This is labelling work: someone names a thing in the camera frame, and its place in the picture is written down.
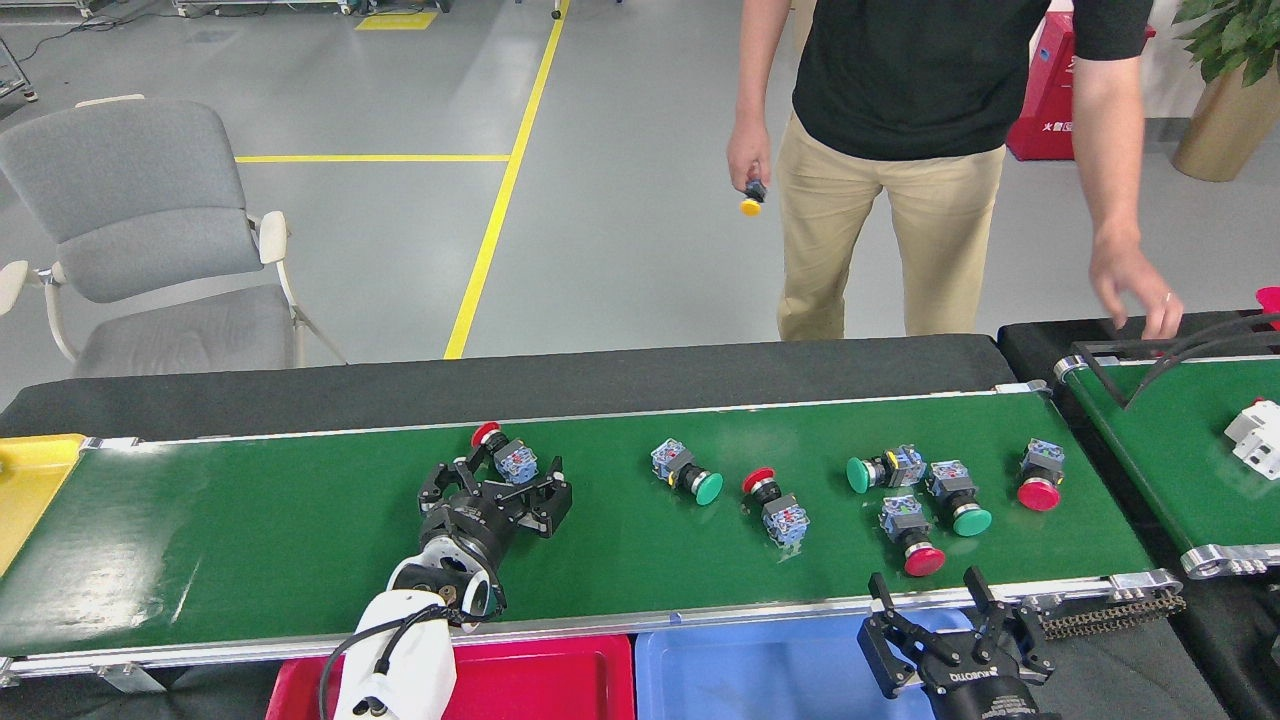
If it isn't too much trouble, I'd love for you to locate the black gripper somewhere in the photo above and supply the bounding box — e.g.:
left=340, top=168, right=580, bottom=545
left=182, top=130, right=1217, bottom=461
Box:
left=418, top=437, right=574, bottom=573
left=857, top=566, right=1062, bottom=720

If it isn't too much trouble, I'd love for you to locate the white circuit breaker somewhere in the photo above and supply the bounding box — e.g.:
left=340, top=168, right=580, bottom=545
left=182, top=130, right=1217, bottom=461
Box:
left=1224, top=397, right=1280, bottom=482

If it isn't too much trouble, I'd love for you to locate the blue plastic tray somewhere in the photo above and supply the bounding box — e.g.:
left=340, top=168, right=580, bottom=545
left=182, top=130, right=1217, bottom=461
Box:
left=635, top=608, right=976, bottom=720

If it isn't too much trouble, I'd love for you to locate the red plastic tray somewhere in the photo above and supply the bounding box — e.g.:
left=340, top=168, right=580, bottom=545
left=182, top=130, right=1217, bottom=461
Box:
left=265, top=635, right=636, bottom=720

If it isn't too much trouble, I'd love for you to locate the long green conveyor belt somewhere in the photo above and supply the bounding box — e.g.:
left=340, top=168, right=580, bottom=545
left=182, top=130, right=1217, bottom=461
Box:
left=0, top=380, right=1171, bottom=691

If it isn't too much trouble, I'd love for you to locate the short green conveyor belt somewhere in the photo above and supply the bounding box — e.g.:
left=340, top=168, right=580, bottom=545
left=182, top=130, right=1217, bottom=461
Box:
left=1053, top=350, right=1280, bottom=581

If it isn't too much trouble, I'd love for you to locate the yellow plastic tray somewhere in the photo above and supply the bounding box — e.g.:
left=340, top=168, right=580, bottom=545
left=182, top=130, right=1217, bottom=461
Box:
left=0, top=433, right=86, bottom=576

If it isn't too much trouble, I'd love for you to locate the person's right hand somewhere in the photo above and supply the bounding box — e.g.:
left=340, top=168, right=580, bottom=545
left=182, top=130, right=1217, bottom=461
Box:
left=727, top=125, right=773, bottom=196

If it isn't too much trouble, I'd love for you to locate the person's left hand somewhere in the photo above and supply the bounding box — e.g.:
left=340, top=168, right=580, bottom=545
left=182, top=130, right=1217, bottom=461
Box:
left=1090, top=232, right=1184, bottom=341

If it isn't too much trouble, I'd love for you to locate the grey padded office chair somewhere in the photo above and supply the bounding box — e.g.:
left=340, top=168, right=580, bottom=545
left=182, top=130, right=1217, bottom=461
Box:
left=0, top=93, right=349, bottom=381

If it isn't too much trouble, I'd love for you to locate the red sign stand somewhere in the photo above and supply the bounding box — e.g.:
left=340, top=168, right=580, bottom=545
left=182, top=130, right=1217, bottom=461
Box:
left=1007, top=10, right=1158, bottom=162

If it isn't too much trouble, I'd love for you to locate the person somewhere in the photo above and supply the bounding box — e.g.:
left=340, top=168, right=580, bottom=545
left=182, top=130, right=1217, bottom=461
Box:
left=735, top=0, right=1156, bottom=341

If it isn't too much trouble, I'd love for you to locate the gold plant pot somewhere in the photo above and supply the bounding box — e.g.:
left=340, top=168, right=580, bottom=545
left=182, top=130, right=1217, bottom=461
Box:
left=1172, top=60, right=1280, bottom=183

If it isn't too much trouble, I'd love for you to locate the metal shelf rack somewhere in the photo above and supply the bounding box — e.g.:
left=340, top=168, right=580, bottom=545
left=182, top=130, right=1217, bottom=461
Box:
left=0, top=35, right=41, bottom=104

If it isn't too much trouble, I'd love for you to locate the green potted plant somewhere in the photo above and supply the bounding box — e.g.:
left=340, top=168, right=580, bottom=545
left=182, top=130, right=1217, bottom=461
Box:
left=1172, top=0, right=1280, bottom=86

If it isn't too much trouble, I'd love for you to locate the black conveyor drive chain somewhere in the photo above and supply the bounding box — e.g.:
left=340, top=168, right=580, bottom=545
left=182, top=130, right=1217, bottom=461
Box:
left=1040, top=592, right=1188, bottom=641

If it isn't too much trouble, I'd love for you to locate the black guide frame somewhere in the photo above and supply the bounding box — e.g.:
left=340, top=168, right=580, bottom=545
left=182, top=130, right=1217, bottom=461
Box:
left=1072, top=338, right=1280, bottom=409

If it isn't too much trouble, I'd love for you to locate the black cable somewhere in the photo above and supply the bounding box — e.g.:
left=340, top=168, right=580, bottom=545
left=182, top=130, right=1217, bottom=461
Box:
left=1130, top=312, right=1280, bottom=401

